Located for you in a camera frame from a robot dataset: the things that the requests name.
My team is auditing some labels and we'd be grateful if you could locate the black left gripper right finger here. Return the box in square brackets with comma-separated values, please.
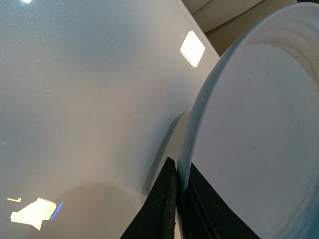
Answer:
[182, 164, 259, 239]

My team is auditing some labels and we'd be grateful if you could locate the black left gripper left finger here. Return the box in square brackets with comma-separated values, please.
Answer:
[121, 157, 177, 239]

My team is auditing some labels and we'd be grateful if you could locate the white round plate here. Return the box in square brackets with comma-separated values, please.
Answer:
[177, 2, 319, 239]

